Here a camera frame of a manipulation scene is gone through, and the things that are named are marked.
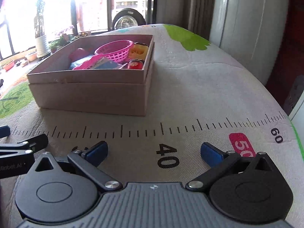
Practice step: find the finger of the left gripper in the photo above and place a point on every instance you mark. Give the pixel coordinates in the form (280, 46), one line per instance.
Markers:
(38, 142)
(4, 131)

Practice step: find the pink plastic toy basket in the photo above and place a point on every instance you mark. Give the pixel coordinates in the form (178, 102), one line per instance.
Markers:
(116, 51)

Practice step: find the potted pink flower plant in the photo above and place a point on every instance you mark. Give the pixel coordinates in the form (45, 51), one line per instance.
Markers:
(64, 37)

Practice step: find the blue white tissue pack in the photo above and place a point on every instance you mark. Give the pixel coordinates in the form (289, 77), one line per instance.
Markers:
(102, 63)

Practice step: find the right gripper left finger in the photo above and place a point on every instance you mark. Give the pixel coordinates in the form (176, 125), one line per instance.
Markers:
(86, 163)

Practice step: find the grey curtain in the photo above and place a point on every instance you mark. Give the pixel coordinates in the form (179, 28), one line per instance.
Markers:
(193, 15)

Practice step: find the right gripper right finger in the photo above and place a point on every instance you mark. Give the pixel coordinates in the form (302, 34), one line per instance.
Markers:
(220, 163)

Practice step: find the white tall plant pot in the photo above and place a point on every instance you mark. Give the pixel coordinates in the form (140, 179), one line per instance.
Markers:
(42, 46)

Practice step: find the cartoon giraffe play mat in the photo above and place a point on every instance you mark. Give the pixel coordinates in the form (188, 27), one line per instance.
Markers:
(194, 97)

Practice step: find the pink cardboard box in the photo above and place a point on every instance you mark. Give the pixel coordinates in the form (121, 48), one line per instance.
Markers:
(121, 92)

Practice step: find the yellow pink toy camera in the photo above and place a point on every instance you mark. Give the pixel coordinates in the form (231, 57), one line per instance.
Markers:
(138, 51)

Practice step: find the small doll figure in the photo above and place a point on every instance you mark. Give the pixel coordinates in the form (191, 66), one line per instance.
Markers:
(135, 64)

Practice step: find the washing machine door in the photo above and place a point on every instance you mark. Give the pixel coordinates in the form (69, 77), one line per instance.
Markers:
(126, 18)

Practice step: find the red plastic basin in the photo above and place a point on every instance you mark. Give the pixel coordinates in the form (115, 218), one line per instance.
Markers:
(9, 66)

